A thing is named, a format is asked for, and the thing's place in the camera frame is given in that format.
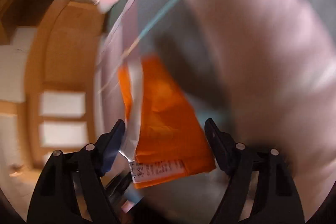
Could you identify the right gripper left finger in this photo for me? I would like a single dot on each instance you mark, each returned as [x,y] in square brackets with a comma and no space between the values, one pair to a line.
[54,197]

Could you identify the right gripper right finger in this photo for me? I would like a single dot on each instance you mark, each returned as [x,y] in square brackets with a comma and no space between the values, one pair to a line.
[260,187]

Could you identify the orange plastic package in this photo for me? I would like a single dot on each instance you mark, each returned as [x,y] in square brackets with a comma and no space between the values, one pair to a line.
[163,140]

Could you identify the striped pink grey bedsheet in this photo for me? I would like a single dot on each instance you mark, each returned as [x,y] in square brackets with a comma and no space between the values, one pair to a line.
[262,70]

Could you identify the wooden bunk bed frame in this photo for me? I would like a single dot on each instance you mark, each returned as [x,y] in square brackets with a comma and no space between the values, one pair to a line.
[48,59]

